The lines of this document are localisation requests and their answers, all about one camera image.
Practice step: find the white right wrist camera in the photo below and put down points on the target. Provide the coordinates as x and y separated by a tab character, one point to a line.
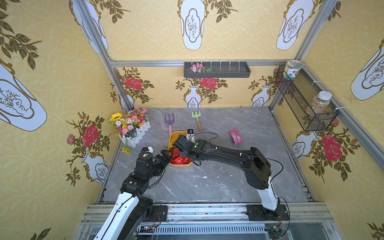
190	135

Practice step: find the black wire mesh basket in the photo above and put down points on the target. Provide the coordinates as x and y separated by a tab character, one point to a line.
299	94

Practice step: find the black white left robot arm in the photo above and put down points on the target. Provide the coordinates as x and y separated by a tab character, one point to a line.
131	207

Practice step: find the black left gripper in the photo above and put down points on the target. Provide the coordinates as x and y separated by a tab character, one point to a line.
165	156

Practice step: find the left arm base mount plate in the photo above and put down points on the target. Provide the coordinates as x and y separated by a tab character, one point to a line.
156	213

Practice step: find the clear jar white lid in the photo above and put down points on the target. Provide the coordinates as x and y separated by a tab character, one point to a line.
319	103

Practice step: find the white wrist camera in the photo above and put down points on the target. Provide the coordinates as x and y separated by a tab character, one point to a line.
147	150
190	135

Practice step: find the patterned tin jar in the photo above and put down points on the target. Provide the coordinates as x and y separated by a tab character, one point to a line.
291	69

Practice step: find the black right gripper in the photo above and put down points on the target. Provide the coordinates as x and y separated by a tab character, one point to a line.
182	145

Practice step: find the small circuit board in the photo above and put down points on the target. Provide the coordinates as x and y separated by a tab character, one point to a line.
147	229

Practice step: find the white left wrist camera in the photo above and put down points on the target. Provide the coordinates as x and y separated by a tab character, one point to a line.
147	150

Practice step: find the small pink flowers on shelf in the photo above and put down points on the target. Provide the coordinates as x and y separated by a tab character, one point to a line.
199	68

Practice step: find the green toy rake wooden handle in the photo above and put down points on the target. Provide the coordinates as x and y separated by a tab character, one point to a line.
197	115

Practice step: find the grey wall shelf tray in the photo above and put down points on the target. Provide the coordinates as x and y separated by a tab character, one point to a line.
221	69

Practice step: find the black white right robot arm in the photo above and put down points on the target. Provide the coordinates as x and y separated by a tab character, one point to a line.
257	170

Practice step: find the pink tea bag packet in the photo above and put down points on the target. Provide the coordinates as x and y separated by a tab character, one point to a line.
235	136

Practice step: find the purple toy fork pink handle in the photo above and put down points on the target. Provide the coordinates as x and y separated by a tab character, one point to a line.
170	119

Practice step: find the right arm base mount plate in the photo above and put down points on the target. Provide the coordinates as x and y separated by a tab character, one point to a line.
259	213

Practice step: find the flower bouquet white fence planter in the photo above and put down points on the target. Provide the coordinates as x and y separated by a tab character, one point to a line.
132	126

